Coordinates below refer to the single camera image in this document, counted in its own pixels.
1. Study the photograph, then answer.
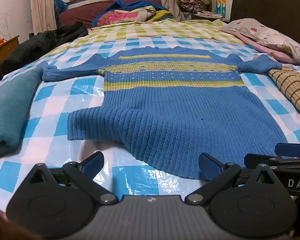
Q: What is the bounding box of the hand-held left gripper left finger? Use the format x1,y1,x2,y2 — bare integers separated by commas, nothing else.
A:
22,152,119,204

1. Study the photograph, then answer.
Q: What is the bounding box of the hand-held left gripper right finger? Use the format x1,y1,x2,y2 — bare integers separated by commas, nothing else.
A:
184,153,282,204

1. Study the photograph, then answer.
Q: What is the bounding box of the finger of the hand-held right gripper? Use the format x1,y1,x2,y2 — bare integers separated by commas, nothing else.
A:
244,153,290,168
275,142,300,158

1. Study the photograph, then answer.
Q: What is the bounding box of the blue striped knit sweater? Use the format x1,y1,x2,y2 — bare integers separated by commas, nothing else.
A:
41,46,294,180

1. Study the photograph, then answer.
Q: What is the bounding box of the blue checked plastic sheet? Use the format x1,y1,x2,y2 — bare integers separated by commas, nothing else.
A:
0,36,300,214

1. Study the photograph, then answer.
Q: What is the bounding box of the beige checked folded cloth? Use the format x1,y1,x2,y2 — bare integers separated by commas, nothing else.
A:
267,66,300,114

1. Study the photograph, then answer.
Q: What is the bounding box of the teal folded cloth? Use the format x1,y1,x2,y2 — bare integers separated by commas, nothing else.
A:
0,66,44,164

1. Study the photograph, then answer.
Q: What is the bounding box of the white floral pillow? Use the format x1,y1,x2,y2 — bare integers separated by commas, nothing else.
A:
224,18,300,68

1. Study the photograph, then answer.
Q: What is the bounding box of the black jacket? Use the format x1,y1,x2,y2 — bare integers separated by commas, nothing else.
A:
0,21,89,77

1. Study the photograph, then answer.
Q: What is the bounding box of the wooden desk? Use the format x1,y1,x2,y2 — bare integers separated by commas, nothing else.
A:
0,35,20,78

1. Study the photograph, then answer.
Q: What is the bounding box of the green checked sheet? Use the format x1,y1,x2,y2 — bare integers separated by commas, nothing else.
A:
70,19,253,48

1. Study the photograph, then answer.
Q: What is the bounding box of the pile of colourful bedding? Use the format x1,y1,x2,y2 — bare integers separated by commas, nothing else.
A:
91,0,174,27

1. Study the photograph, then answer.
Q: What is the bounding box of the dark wooden headboard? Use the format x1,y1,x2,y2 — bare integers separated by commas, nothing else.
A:
230,0,300,53

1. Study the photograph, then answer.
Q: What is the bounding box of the dark red sofa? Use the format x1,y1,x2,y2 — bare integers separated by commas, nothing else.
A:
58,0,163,28

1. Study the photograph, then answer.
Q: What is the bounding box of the stack of papers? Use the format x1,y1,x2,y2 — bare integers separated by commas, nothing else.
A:
191,10,228,22

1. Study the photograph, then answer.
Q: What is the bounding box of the blue plastic bag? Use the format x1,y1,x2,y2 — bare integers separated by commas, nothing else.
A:
54,0,69,28

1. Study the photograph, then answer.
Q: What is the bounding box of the yellow and teal box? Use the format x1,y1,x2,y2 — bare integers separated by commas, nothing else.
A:
215,0,227,15

